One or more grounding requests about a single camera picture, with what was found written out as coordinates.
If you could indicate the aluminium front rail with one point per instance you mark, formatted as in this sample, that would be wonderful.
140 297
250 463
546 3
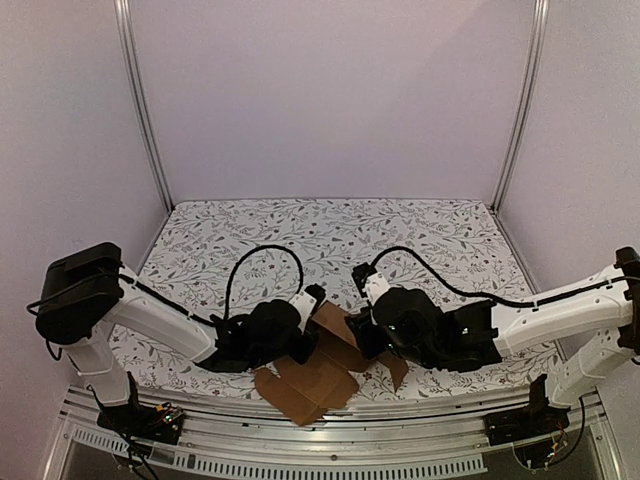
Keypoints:
225 438

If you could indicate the aluminium frame post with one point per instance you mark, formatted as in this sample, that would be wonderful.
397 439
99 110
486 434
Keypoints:
133 71
526 96

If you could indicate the floral patterned table mat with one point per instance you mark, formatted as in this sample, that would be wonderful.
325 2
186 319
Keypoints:
201 241

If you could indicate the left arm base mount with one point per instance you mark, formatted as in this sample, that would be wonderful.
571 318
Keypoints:
161 423

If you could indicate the left aluminium frame post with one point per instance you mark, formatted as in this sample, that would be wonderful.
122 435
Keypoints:
133 71

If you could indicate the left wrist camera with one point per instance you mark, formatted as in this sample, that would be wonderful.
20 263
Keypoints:
307 302

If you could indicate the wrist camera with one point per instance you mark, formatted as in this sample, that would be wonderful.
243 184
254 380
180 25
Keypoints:
370 283
307 302

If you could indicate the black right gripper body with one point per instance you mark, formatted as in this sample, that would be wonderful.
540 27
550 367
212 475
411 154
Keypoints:
360 333

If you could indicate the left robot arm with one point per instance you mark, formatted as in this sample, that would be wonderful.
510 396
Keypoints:
92 287

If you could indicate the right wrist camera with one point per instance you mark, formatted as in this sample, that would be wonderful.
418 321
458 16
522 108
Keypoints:
370 283

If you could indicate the brown cardboard box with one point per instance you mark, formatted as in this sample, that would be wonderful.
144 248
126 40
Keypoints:
304 393

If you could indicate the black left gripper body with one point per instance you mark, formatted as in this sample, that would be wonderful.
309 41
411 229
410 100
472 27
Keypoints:
302 355

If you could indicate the right aluminium frame post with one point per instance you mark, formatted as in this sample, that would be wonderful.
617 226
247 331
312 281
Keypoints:
526 96

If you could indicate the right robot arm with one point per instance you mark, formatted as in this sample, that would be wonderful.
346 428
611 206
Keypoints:
408 324

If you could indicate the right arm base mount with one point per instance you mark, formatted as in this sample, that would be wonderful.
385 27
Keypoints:
538 417

